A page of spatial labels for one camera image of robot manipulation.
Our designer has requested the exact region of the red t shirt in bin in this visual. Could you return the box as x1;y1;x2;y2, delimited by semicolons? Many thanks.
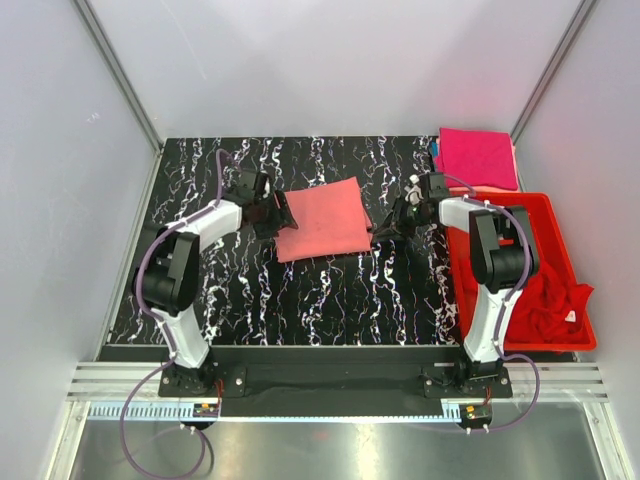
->
504;254;597;352

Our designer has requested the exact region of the aluminium corner post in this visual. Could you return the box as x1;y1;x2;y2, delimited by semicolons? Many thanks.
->
69;0;165;156
511;0;599;144

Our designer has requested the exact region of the black marble pattern mat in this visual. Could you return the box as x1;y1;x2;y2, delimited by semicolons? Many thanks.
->
102;134;464;347

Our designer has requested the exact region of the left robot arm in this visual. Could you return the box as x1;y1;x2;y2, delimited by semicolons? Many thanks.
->
130;171;298;397

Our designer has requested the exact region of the magenta folded t shirt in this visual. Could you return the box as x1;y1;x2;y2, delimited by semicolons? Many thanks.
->
434;128;519;191

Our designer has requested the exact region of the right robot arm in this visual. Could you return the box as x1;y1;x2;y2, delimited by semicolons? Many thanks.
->
372;173;540;397

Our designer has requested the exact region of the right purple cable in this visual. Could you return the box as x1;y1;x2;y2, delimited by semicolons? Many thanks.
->
442;172;541;432

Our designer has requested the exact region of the left aluminium corner post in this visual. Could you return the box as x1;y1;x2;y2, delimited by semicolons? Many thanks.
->
69;0;165;156

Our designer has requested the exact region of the right aluminium corner post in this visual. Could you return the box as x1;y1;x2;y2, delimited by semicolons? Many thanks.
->
511;0;599;144

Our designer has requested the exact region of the red plastic bin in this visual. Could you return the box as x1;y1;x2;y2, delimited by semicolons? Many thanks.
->
440;192;600;355

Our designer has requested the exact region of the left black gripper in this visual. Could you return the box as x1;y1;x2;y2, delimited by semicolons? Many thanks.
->
253;189;297;240

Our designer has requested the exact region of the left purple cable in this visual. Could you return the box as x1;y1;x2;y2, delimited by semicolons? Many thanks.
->
122;148;241;476

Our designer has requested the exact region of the white cable duct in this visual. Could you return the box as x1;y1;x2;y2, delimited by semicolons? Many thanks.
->
88;401;461;424

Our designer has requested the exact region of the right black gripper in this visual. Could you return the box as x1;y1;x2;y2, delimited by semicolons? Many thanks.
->
373;195;431;241

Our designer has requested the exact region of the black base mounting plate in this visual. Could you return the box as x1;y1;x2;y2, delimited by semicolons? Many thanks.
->
159;346;513;421

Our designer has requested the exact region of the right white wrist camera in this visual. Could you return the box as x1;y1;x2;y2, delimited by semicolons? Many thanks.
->
404;174;424;205

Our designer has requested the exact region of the purple cable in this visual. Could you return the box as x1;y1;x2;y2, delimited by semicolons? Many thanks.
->
442;172;541;432
122;148;241;476

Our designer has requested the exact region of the salmon pink t shirt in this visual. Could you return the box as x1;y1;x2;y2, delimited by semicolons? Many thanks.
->
275;177;372;263

